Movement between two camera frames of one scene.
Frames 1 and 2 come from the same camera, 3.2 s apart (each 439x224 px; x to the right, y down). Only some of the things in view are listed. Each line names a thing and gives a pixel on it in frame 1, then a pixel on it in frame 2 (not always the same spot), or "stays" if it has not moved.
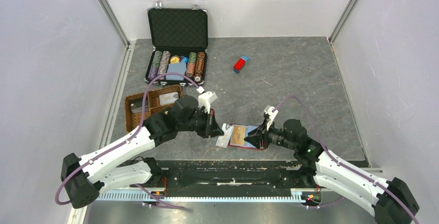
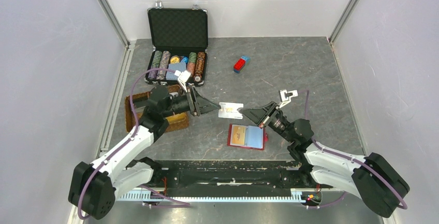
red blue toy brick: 240,63 stays
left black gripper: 211,128 to 198,104
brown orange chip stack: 200,70 stays
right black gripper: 255,136 to 258,115
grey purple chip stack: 163,65 stays
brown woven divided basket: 156,101 stays
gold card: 239,133 stays
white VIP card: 223,140 to 230,110
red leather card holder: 239,133 stays
